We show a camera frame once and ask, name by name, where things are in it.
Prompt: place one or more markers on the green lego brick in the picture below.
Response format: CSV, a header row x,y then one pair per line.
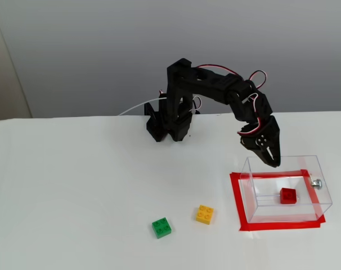
x,y
162,227

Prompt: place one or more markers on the red lego brick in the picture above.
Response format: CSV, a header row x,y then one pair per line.
x,y
288,196

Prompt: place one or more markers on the transparent plastic box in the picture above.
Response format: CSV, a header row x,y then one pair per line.
x,y
322,182

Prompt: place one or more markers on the yellow lego brick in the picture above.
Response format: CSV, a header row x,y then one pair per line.
x,y
204,215

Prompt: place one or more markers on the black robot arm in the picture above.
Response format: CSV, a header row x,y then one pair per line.
x,y
210,84

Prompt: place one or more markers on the red tape frame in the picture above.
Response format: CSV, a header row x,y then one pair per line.
x,y
280,225

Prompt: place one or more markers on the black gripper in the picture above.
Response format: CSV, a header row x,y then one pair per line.
x,y
272,140

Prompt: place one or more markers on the silver metal box lock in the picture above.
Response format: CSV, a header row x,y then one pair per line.
x,y
316,184

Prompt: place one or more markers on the black table clamp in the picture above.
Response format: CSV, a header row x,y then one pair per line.
x,y
152,126

